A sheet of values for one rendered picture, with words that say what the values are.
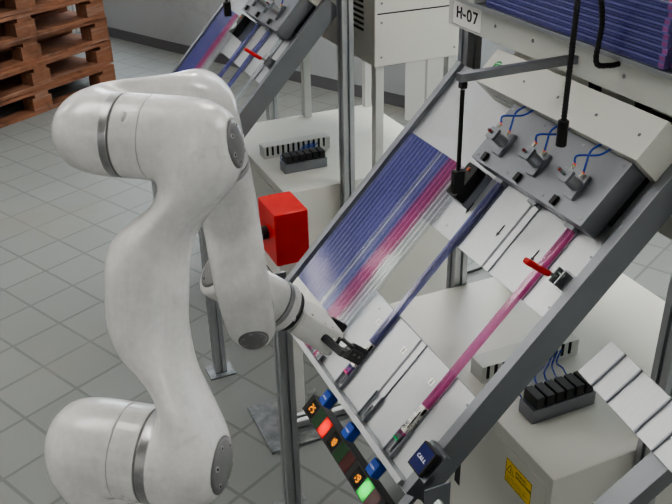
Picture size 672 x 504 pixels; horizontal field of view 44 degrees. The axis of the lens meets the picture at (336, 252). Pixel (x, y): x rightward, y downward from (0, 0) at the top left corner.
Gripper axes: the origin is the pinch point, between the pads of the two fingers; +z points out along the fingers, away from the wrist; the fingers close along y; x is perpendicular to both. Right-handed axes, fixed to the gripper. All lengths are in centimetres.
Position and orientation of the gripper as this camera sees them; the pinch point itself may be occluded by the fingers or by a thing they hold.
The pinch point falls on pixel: (349, 342)
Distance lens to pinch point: 153.2
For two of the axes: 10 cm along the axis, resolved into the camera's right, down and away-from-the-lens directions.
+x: 6.0, -7.9, -1.3
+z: 6.9, 4.3, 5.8
